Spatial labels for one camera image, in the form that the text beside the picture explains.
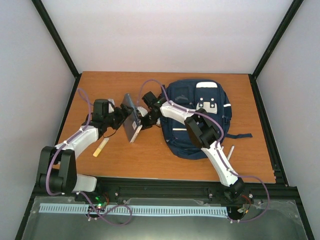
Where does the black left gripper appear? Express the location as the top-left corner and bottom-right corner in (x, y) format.
(105, 103), (134, 131)

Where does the dark blue Wuthering Heights book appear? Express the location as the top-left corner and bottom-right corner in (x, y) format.
(122, 93), (142, 143)

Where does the navy blue student backpack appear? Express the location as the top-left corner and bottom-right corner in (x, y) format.
(159, 79), (252, 160)

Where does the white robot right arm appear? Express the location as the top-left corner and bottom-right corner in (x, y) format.
(141, 91), (245, 202)

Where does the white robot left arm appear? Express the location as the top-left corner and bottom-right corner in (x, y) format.
(35, 99), (136, 202)

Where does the yellow highlighter pen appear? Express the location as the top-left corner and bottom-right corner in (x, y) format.
(93, 137), (110, 158)

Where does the green capped white marker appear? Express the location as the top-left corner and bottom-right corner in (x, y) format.
(227, 145), (235, 160)

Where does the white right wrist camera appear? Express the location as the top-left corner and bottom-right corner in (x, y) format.
(136, 106), (148, 118)

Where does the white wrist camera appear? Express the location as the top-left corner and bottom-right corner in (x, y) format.
(107, 98), (115, 113)
(136, 106), (148, 118)

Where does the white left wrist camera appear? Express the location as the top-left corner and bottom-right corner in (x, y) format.
(107, 98), (115, 113)

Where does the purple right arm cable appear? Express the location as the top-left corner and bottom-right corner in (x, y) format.
(138, 79), (271, 223)

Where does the light blue slotted cable duct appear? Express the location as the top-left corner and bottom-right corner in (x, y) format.
(38, 203), (228, 218)

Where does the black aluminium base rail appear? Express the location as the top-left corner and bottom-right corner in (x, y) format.
(32, 174), (300, 203)

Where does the black frame post left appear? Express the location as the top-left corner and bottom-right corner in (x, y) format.
(31, 0), (80, 79)

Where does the black frame post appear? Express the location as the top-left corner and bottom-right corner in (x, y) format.
(31, 0), (80, 79)
(252, 0), (304, 80)

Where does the black frame post right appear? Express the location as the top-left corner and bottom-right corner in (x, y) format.
(252, 0), (304, 80)

